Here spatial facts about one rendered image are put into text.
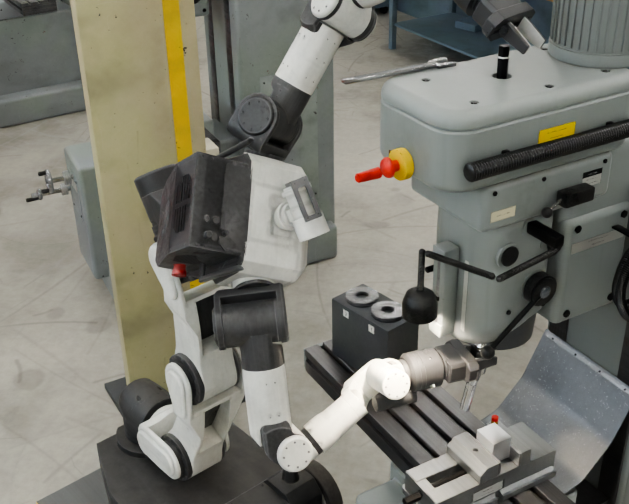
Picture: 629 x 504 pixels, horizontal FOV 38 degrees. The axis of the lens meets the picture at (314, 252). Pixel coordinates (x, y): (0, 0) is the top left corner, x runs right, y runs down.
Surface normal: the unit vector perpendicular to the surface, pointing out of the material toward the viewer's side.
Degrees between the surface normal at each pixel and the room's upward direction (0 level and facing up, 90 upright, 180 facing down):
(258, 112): 61
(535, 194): 90
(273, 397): 71
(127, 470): 0
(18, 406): 0
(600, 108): 90
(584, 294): 90
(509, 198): 90
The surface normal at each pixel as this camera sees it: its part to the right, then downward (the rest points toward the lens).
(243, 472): -0.02, -0.87
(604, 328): -0.87, 0.26
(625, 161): 0.50, 0.42
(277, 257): 0.54, -0.16
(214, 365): 0.64, 0.22
